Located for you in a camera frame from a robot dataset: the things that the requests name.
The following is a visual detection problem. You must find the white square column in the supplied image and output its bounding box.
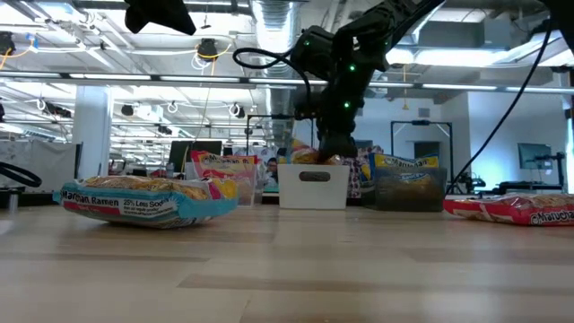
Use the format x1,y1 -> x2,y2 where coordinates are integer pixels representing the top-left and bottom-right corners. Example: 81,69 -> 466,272
73,84 -> 113,180

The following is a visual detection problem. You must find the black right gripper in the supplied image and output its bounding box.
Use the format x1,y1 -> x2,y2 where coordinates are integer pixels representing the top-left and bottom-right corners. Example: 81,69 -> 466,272
316,117 -> 361,159

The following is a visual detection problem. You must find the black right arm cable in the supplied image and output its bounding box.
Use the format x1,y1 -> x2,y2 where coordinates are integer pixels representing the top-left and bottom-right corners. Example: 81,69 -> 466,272
447,20 -> 553,193

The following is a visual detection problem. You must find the black metal workstation frame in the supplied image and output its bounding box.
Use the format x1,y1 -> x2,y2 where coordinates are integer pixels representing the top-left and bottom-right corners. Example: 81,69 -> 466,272
389,119 -> 454,168

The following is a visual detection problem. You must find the wall-side computer monitor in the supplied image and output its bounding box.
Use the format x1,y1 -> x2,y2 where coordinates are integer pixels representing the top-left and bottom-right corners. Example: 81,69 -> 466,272
517,143 -> 553,170

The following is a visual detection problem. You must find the dark office desk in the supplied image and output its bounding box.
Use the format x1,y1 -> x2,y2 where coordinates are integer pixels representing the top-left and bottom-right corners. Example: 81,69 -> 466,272
497,180 -> 567,195

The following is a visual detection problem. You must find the dark desk equipment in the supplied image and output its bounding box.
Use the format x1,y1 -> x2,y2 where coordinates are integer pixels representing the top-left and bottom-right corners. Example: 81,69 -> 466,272
450,172 -> 489,195

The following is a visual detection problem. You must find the grey partition curtain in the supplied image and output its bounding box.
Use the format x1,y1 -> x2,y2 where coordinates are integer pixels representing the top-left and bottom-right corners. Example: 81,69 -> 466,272
0,139 -> 78,194

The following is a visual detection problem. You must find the white plastic bin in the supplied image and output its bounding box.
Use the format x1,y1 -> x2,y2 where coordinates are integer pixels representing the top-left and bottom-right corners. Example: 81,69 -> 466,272
277,163 -> 351,211

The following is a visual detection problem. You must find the clear plastic bin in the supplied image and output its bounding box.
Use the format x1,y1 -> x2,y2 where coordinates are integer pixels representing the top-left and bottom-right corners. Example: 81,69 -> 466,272
185,161 -> 264,207

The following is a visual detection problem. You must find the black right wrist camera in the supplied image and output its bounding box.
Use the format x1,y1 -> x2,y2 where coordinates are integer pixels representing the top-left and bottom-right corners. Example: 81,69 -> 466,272
293,89 -> 324,121

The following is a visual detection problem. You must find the long ceiling light strip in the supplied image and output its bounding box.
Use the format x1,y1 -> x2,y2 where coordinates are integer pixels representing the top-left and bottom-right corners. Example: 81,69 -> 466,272
0,70 -> 574,95

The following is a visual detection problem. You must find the black aluminium table frame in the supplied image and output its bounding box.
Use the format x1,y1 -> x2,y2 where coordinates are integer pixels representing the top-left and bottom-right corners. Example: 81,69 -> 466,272
0,190 -> 279,208

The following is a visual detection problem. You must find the red Maruchan ramen packet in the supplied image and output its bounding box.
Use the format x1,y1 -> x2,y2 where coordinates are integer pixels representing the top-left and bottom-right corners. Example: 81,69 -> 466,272
442,191 -> 574,228
190,150 -> 259,205

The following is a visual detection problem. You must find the large silver spiral duct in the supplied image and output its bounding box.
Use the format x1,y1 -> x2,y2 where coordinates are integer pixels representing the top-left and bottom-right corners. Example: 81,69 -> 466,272
249,0 -> 300,141

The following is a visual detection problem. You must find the floral patterned cloth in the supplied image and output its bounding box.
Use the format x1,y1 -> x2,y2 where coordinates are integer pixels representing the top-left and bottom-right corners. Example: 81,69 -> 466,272
343,144 -> 385,199

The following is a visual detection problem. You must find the grey rectangular air duct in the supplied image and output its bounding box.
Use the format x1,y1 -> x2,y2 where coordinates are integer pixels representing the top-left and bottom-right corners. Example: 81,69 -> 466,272
419,20 -> 512,50

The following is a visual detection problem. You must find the dark translucent plastic bin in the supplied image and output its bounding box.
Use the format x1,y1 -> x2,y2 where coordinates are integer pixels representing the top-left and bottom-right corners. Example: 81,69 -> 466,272
360,163 -> 448,213

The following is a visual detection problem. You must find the yellow ceiling cable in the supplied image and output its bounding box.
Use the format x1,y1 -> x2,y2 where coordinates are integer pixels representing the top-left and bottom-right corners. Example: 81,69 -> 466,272
195,36 -> 235,62

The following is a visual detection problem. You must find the black ceiling-mounted device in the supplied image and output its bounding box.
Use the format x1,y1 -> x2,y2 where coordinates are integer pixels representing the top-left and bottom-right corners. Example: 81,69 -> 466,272
196,38 -> 219,63

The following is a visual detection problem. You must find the black ceiling spotlight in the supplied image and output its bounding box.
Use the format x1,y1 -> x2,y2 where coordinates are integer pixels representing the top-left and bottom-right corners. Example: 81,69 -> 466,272
0,31 -> 15,56

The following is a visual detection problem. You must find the black cable loop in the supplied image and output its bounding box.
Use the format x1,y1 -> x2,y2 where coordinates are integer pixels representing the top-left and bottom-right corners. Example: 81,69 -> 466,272
0,160 -> 44,189

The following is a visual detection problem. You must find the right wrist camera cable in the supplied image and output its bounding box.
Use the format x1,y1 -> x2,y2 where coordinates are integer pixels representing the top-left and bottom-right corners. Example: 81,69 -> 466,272
231,47 -> 315,118

